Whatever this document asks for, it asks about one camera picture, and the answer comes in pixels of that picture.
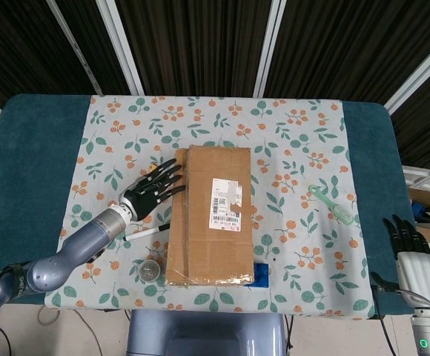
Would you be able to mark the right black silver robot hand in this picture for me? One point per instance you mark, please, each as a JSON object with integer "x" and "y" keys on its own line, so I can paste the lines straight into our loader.
{"x": 419, "y": 274}

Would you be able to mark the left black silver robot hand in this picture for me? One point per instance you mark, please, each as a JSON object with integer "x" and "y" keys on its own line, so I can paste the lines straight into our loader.
{"x": 142, "y": 202}

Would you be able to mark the brown cardboard shipping box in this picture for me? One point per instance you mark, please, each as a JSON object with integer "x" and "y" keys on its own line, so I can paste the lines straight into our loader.
{"x": 207, "y": 222}

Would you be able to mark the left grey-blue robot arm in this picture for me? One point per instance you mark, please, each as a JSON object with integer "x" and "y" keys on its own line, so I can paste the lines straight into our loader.
{"x": 89, "y": 237}

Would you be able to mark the white marker pen black cap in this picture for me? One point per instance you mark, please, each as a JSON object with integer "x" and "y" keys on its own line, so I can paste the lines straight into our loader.
{"x": 148, "y": 232}

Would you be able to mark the blue plastic background item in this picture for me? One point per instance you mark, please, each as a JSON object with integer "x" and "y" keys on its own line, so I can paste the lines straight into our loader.
{"x": 418, "y": 209}

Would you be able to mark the round clear jar of screws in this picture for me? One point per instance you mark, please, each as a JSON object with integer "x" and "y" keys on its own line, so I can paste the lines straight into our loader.
{"x": 149, "y": 270}

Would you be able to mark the floral leaf print tablecloth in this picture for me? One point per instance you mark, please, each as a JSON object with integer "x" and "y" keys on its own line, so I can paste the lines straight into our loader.
{"x": 218, "y": 118}

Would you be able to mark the green toothbrush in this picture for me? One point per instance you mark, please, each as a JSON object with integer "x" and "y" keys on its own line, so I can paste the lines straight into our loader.
{"x": 330, "y": 204}

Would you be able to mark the teal plush table cover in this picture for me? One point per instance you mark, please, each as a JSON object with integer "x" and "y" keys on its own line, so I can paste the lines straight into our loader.
{"x": 33, "y": 167}

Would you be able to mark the blue toy building block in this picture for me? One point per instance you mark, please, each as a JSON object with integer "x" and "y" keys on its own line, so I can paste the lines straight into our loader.
{"x": 262, "y": 276}

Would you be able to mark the white aluminium frame rail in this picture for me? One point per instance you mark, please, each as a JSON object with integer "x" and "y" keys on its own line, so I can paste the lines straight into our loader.
{"x": 426, "y": 176}

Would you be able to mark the white aluminium frame post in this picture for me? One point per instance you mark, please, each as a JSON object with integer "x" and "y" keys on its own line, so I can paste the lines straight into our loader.
{"x": 270, "y": 48}
{"x": 120, "y": 48}
{"x": 419, "y": 76}

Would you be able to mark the thin white frame post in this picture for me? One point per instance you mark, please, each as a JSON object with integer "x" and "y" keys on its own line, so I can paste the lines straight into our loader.
{"x": 76, "y": 48}

